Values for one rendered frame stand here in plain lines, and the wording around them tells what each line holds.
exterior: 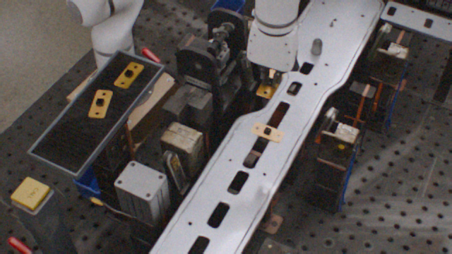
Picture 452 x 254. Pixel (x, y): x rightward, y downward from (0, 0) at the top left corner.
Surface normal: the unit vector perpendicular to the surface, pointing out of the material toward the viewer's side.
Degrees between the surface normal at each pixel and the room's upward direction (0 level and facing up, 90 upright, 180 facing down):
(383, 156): 0
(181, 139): 0
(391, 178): 0
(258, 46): 90
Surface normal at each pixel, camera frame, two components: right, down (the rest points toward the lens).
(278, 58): -0.40, 0.69
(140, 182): 0.00, -0.62
